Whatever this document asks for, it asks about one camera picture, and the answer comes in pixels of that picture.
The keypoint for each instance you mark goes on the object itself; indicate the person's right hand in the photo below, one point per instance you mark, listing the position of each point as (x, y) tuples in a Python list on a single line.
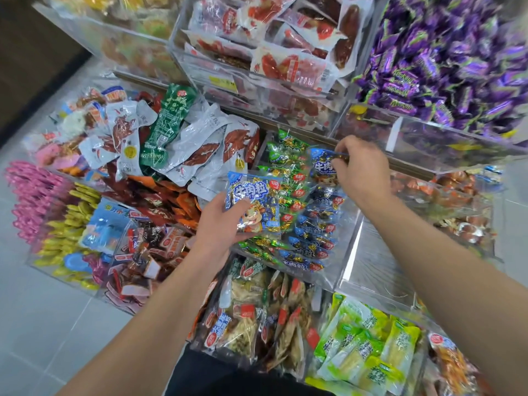
[(367, 173)]

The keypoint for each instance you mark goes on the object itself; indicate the person's left hand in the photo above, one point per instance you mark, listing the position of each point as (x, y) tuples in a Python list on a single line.
[(216, 231)]

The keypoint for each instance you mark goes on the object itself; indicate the single blue snack packet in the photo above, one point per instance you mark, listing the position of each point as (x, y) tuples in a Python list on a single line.
[(323, 165)]

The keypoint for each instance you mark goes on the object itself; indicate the handful of blue snack packets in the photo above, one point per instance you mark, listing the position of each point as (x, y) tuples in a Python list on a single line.
[(252, 198)]

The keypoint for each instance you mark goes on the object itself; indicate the row of blue beef packets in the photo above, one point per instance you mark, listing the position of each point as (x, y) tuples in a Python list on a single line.
[(318, 226)]

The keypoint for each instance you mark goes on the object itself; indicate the row of green beef packets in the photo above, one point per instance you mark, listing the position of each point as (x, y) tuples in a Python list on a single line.
[(285, 160)]

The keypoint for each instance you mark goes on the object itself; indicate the clear acrylic snack shelves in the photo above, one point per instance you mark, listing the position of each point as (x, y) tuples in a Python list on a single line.
[(379, 259)]

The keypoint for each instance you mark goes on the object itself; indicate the person's left forearm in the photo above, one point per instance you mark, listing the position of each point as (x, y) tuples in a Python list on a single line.
[(140, 334)]

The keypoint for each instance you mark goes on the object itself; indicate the person's right forearm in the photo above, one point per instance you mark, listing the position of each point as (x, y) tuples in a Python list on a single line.
[(454, 284)]

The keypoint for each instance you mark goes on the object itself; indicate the person's black clothing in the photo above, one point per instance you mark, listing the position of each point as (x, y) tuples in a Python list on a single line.
[(231, 379)]

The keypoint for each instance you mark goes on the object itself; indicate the pile of dark orange packets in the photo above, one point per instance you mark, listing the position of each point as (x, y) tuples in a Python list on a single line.
[(165, 202)]

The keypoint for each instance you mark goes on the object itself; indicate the pile of orange brown packets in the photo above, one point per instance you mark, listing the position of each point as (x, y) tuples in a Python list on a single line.
[(445, 193)]

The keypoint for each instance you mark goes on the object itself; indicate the pile of red brown packets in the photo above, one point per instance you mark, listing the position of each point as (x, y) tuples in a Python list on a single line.
[(140, 268)]

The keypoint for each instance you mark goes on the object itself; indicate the pile of white meat packets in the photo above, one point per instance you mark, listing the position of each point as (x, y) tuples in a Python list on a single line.
[(206, 144)]

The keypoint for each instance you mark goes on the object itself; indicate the pile of beige packets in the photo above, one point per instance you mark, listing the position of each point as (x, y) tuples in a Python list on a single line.
[(247, 317)]

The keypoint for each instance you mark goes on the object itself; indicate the blue toy candy packet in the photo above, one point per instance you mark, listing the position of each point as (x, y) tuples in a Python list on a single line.
[(103, 226)]

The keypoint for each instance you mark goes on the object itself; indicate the green vacuum packet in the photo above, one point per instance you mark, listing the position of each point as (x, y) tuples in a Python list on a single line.
[(169, 123)]

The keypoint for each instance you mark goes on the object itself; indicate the pile of red sausage packets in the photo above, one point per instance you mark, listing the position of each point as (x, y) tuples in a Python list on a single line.
[(289, 66)]

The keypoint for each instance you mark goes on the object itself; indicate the pile of purple candies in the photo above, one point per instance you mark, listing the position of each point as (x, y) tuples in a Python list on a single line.
[(445, 61)]

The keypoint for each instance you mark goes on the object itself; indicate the pile of yellow candies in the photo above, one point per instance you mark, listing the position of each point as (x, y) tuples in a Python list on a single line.
[(62, 243)]

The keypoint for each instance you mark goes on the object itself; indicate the pile of lime green packets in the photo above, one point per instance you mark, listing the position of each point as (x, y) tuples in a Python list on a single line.
[(363, 350)]

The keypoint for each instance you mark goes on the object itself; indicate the pile of assorted small packets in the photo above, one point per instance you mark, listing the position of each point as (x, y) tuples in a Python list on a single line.
[(66, 136)]

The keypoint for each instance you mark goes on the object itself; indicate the pile of pink candy sticks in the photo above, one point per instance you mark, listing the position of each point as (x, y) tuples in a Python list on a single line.
[(37, 198)]

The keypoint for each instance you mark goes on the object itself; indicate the pile of yellow packets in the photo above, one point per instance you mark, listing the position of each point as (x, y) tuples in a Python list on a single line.
[(140, 45)]

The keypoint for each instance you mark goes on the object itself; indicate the pile of pink-label meat packets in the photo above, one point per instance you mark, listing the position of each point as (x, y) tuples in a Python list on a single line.
[(454, 367)]

